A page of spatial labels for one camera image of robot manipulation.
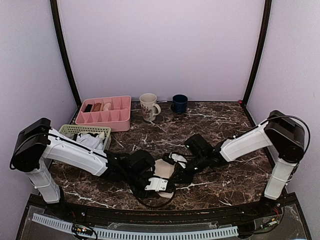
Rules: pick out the pink divided organizer tray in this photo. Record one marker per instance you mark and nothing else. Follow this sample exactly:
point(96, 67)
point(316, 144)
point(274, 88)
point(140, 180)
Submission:
point(118, 119)

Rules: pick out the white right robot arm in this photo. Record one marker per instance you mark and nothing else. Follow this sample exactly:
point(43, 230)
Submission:
point(288, 134)

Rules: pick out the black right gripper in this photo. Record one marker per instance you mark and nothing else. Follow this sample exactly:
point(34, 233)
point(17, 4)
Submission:
point(185, 177)

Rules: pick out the beige rolled item in tray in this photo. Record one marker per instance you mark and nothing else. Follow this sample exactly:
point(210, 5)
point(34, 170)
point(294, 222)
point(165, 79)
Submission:
point(107, 106)

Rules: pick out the right black frame post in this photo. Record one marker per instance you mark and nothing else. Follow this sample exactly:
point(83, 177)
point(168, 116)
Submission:
point(258, 52)

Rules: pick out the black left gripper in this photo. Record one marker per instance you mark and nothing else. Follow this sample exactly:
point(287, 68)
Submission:
point(144, 195)

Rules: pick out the black frame post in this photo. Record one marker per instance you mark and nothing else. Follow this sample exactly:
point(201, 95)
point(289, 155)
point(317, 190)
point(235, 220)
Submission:
point(63, 52)
point(258, 52)

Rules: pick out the cream floral mug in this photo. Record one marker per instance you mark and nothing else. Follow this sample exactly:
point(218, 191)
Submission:
point(149, 107)

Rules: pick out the green plastic laundry basket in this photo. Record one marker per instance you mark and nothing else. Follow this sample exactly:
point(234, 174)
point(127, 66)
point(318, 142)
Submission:
point(70, 131)

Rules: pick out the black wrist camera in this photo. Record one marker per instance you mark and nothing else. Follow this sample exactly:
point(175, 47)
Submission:
point(141, 161)
point(198, 146)

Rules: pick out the black rolled item in tray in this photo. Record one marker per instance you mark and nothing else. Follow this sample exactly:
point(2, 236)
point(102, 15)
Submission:
point(88, 108)

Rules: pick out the white slotted cable duct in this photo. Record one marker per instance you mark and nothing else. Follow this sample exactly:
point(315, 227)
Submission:
point(98, 233)

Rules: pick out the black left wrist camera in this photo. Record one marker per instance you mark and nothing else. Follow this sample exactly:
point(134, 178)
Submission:
point(141, 161)

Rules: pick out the dark blue mug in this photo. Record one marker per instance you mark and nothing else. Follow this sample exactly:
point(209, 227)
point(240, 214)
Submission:
point(179, 103)

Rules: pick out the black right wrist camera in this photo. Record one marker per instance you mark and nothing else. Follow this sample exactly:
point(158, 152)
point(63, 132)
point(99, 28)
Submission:
point(198, 146)

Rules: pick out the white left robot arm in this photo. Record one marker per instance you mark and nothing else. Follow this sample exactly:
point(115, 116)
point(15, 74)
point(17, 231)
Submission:
point(39, 141)

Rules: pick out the white cloth in basket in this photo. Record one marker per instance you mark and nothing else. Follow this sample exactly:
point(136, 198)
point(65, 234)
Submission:
point(91, 140)

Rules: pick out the beige boxer underwear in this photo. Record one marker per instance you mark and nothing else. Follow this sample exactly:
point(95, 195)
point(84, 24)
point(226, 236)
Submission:
point(164, 170)

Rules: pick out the brown rolled item in tray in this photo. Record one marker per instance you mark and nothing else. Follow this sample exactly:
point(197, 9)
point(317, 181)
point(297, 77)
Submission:
point(96, 107)

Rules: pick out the left black frame post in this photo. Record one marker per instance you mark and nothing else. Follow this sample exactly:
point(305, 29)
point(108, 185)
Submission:
point(63, 52)

